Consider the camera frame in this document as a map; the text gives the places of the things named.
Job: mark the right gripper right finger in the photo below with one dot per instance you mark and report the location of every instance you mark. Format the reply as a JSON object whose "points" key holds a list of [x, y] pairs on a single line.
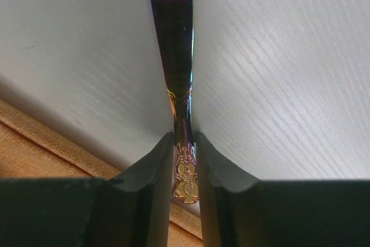
{"points": [[238, 209]]}

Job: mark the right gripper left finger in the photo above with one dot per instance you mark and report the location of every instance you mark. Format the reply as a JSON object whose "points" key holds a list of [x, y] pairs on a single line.
{"points": [[130, 209]]}

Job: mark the orange cloth placemat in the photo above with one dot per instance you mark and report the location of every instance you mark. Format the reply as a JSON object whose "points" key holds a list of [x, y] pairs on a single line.
{"points": [[29, 149]]}

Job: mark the iridescent purple knife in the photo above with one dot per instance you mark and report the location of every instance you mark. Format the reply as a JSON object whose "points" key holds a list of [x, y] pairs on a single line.
{"points": [[175, 34]]}

